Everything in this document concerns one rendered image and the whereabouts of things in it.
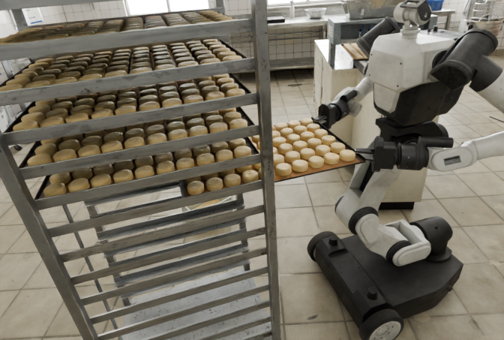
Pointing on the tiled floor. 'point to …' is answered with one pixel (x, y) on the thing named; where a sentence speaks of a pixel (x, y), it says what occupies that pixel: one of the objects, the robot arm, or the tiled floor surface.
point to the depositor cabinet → (333, 85)
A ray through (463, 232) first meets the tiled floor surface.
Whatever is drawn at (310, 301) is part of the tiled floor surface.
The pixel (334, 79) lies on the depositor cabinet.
